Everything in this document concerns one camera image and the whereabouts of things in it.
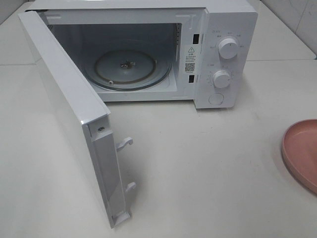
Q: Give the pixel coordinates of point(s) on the round door release button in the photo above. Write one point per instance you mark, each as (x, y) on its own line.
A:
(216, 99)

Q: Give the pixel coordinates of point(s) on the white microwave door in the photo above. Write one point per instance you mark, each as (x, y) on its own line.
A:
(83, 117)

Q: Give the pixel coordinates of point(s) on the white timer knob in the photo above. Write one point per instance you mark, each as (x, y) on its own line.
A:
(221, 79)

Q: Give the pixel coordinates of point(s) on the pink plate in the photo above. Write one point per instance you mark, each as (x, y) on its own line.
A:
(299, 152)

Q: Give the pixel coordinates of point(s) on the glass microwave turntable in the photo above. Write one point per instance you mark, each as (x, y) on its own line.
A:
(127, 70)

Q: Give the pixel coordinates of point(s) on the white warning label sticker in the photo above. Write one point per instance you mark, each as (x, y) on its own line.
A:
(190, 58)

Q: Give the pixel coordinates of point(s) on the white microwave oven body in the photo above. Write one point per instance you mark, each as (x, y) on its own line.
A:
(87, 29)

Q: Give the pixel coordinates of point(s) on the upper white power knob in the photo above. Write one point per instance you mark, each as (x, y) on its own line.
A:
(228, 47)

